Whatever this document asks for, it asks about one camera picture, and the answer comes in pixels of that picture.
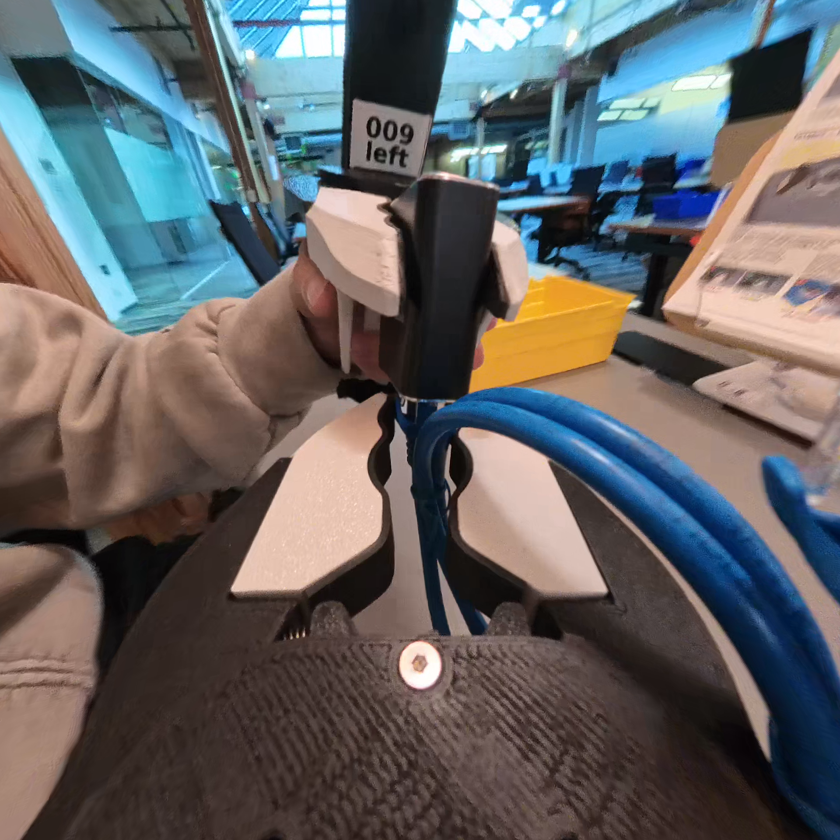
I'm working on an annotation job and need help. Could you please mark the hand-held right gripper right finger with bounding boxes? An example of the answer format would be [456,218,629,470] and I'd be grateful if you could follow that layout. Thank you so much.
[449,427,610,599]

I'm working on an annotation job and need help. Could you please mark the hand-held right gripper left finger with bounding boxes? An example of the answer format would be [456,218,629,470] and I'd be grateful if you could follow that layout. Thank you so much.
[230,394,395,599]

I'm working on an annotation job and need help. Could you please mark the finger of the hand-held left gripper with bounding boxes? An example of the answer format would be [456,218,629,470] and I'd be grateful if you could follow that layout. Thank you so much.
[486,220,531,322]
[305,187,403,375]

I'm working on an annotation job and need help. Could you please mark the black ethernet splitter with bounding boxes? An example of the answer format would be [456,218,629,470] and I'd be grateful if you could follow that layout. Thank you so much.
[386,174,501,403]

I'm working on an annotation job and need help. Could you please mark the blue ethernet cable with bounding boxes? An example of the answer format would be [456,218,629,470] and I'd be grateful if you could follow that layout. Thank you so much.
[394,386,840,840]

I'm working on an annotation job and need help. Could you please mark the person's left forearm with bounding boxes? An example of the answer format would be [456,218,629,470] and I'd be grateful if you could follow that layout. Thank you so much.
[0,262,345,532]

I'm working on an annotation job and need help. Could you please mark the person's left hand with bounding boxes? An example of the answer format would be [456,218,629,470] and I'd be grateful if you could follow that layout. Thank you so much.
[290,259,500,388]

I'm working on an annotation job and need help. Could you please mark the yellow plastic bin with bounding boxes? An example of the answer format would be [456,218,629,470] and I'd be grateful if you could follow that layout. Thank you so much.
[469,276,636,393]

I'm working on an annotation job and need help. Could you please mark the black office chair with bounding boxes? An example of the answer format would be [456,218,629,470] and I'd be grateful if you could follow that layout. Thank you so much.
[210,200,283,286]

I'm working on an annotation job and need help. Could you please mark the blue plastic bin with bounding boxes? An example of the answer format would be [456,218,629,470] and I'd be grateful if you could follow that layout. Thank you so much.
[653,190,723,221]

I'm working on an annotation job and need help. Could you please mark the white stand base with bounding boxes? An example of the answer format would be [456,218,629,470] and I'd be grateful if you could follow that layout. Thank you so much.
[692,360,840,442]

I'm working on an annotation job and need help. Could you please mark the printed instruction sheet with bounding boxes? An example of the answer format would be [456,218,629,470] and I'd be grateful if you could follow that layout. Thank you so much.
[663,52,840,375]

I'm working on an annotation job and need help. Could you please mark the rounded cardboard panel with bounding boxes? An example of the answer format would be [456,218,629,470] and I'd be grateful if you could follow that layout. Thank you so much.
[712,112,798,188]

